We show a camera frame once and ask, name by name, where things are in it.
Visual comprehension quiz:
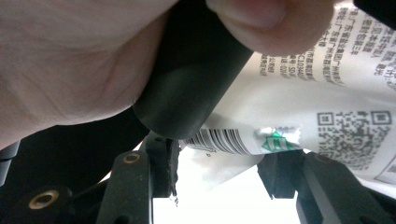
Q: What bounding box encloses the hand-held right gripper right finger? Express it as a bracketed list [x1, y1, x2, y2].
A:
[256, 149, 396, 224]

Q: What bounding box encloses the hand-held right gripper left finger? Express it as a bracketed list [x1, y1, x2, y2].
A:
[96, 131, 182, 224]

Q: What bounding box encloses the white and blue plastic bag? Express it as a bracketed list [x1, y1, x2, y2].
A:
[178, 2, 396, 201]

